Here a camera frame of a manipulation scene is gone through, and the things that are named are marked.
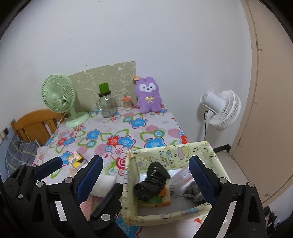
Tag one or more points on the black plastic bag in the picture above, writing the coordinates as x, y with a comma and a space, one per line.
155, 181

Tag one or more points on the blue plaid bedding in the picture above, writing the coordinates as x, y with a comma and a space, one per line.
15, 152

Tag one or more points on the cotton swab jar orange lid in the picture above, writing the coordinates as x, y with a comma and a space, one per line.
127, 102

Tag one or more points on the wall power socket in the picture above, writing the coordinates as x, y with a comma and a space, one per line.
4, 133

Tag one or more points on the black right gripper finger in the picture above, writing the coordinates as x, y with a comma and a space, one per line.
105, 214
248, 219
72, 222

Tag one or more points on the clear plastic zip bag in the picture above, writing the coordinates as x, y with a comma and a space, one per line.
180, 179

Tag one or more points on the black far-left right gripper finger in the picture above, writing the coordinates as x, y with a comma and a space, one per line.
25, 196

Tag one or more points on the wooden chair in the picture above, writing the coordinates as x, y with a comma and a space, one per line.
37, 126

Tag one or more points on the glass mason jar green straw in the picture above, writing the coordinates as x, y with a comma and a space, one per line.
106, 101

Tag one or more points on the white cloth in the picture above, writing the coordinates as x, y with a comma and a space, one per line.
103, 185

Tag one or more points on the white standing fan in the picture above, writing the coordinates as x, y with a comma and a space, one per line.
222, 109

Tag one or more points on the pink folded cloth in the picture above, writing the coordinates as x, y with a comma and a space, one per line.
89, 205

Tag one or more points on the green desk fan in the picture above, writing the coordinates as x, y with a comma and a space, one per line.
59, 95

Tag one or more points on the floral tablecloth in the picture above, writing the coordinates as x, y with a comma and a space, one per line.
110, 138

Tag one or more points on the purple plush bunny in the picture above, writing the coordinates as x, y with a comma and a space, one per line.
148, 96

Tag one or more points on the dark grey drawstring pouch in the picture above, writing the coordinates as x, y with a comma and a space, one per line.
193, 193

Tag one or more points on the yellow cartoon storage box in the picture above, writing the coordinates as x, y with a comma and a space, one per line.
175, 159

